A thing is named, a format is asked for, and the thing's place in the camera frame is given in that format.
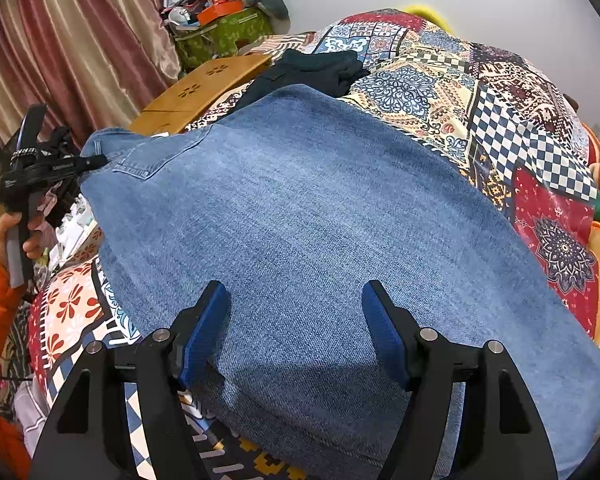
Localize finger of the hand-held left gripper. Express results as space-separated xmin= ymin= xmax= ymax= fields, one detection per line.
xmin=55 ymin=156 xmax=108 ymax=177

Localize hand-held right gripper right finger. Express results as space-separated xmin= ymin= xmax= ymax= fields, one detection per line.
xmin=361 ymin=280 xmax=573 ymax=480

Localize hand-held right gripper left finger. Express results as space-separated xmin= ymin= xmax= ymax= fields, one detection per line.
xmin=30 ymin=280 xmax=230 ymax=480

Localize blue denim pants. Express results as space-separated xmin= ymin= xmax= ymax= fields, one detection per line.
xmin=79 ymin=84 xmax=600 ymax=480

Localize person's left hand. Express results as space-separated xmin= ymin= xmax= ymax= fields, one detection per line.
xmin=0 ymin=210 xmax=48 ymax=266

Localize pink striped curtain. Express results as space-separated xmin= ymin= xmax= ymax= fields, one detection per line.
xmin=0 ymin=0 xmax=181 ymax=158

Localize wooden lap table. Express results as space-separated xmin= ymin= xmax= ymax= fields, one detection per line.
xmin=128 ymin=53 xmax=273 ymax=135

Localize green patterned storage bag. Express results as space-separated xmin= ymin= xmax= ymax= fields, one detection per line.
xmin=172 ymin=5 xmax=273 ymax=73

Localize orange box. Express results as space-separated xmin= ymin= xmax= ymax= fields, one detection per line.
xmin=196 ymin=0 xmax=246 ymax=26

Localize dark folded garment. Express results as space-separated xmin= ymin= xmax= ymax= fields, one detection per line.
xmin=232 ymin=50 xmax=372 ymax=111

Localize patchwork patterned bed cover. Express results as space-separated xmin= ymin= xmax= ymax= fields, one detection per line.
xmin=27 ymin=8 xmax=600 ymax=480

